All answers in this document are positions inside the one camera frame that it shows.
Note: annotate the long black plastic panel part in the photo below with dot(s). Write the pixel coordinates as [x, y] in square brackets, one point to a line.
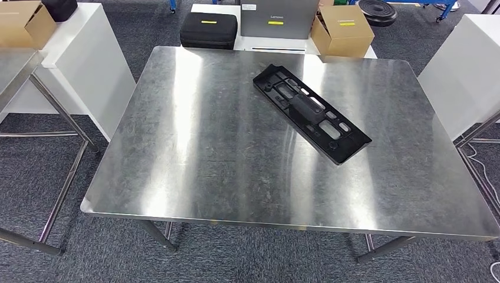
[308, 107]

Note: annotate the black zip case yellow label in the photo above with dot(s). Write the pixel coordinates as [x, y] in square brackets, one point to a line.
[209, 35]

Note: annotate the black ribbed round disc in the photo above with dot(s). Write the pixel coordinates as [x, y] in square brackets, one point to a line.
[378, 11]

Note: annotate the black pouch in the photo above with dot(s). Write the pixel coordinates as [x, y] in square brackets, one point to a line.
[60, 8]

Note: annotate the steel side table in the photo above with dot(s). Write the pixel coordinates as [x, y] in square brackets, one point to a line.
[478, 130]
[11, 66]

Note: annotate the cardboard box yellow label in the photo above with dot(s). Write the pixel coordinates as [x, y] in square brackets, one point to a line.
[343, 39]

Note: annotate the plain cardboard box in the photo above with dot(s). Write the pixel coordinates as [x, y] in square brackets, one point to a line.
[19, 27]

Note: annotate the grey laptop box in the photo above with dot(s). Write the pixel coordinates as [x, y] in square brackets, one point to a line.
[277, 27]

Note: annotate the steel workbench table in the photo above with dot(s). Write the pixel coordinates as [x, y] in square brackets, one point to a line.
[195, 148]

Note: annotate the blue metal rack leg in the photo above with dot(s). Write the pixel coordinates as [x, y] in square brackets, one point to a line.
[448, 8]
[173, 6]

